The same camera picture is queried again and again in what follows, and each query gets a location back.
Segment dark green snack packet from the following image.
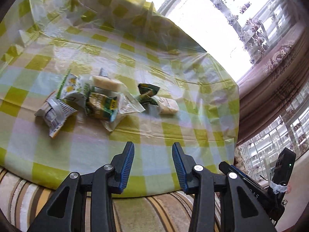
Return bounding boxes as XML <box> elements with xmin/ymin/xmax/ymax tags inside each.
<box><xmin>136</xmin><ymin>83</ymin><xmax>160</xmax><ymax>106</ymax></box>

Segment silver white snack packet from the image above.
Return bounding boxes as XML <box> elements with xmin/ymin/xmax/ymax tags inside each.
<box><xmin>35</xmin><ymin>92</ymin><xmax>77</xmax><ymax>138</ymax></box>

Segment person's right hand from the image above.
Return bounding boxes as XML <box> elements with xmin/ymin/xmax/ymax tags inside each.
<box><xmin>285</xmin><ymin>183</ymin><xmax>292</xmax><ymax>194</ymax></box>

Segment clear bag pale cookies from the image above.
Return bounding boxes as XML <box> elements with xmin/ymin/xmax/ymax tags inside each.
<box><xmin>101</xmin><ymin>92</ymin><xmax>145</xmax><ymax>132</ymax></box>

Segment wrapped pale bread bun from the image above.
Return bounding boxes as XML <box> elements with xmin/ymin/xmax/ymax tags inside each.
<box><xmin>154</xmin><ymin>96</ymin><xmax>179</xmax><ymax>115</ymax></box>

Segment yellow green snack packet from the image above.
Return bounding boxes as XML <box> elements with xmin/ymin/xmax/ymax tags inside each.
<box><xmin>85</xmin><ymin>92</ymin><xmax>118</xmax><ymax>122</ymax></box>

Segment pale cake bar clear wrapper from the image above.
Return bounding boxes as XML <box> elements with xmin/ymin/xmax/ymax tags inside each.
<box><xmin>92</xmin><ymin>68</ymin><xmax>126</xmax><ymax>93</ymax></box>

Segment green white snack packet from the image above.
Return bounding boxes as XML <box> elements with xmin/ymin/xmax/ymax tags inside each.
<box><xmin>56</xmin><ymin>69</ymin><xmax>91</xmax><ymax>108</ymax></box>

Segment green checkered plastic tablecloth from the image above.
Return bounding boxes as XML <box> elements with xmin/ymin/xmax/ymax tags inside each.
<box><xmin>1</xmin><ymin>0</ymin><xmax>239</xmax><ymax>197</ymax></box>

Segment striped rug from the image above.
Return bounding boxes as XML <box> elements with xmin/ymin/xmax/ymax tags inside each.
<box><xmin>1</xmin><ymin>168</ymin><xmax>197</xmax><ymax>231</ymax></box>

